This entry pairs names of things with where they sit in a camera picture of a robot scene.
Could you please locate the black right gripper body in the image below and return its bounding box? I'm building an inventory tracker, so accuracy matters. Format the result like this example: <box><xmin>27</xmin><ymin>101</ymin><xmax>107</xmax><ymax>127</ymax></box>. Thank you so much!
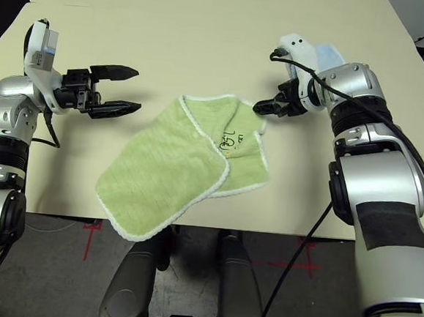
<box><xmin>273</xmin><ymin>77</ymin><xmax>311</xmax><ymax>120</ymax></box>

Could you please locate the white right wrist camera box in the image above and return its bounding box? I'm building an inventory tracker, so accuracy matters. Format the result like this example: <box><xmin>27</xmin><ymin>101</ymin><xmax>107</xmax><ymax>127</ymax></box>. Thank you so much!
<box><xmin>270</xmin><ymin>31</ymin><xmax>335</xmax><ymax>116</ymax></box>

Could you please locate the folded light blue towel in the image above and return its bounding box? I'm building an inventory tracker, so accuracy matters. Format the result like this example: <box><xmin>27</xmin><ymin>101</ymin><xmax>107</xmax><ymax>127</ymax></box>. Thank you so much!
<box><xmin>285</xmin><ymin>39</ymin><xmax>349</xmax><ymax>82</ymax></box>

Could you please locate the black foam floor mat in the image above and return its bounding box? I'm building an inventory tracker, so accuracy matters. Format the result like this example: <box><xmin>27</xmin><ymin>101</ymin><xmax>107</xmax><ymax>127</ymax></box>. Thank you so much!
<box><xmin>0</xmin><ymin>0</ymin><xmax>31</xmax><ymax>60</ymax></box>

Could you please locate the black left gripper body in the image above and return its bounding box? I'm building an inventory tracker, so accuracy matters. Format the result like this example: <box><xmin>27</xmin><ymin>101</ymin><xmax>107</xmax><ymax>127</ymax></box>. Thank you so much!
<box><xmin>52</xmin><ymin>64</ymin><xmax>105</xmax><ymax>116</ymax></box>

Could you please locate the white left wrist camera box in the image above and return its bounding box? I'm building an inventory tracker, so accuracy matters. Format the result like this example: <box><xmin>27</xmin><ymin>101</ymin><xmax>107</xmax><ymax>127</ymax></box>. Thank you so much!
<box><xmin>18</xmin><ymin>18</ymin><xmax>76</xmax><ymax>115</ymax></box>

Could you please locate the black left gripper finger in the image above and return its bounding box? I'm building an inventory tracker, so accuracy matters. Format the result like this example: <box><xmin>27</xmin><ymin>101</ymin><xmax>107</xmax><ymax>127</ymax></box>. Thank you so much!
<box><xmin>88</xmin><ymin>98</ymin><xmax>143</xmax><ymax>124</ymax></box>
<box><xmin>87</xmin><ymin>61</ymin><xmax>141</xmax><ymax>87</ymax></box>

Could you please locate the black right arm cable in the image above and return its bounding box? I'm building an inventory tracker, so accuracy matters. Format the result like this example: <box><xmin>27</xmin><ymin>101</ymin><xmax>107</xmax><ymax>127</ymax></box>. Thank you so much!
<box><xmin>248</xmin><ymin>48</ymin><xmax>424</xmax><ymax>317</ymax></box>

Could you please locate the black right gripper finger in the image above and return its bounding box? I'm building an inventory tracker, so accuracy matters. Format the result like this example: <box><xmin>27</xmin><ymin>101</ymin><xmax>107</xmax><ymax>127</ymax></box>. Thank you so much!
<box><xmin>253</xmin><ymin>94</ymin><xmax>284</xmax><ymax>113</ymax></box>
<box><xmin>253</xmin><ymin>104</ymin><xmax>287</xmax><ymax>118</ymax></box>

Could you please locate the green towel with white trim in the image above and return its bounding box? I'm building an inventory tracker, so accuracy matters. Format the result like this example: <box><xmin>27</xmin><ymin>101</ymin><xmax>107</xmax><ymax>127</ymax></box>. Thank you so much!
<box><xmin>92</xmin><ymin>83</ymin><xmax>278</xmax><ymax>252</ymax></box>

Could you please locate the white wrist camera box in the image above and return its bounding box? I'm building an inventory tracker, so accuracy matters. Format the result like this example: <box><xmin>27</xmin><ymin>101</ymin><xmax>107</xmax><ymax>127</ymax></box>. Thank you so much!
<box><xmin>270</xmin><ymin>31</ymin><xmax>335</xmax><ymax>116</ymax></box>
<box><xmin>18</xmin><ymin>18</ymin><xmax>76</xmax><ymax>115</ymax></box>

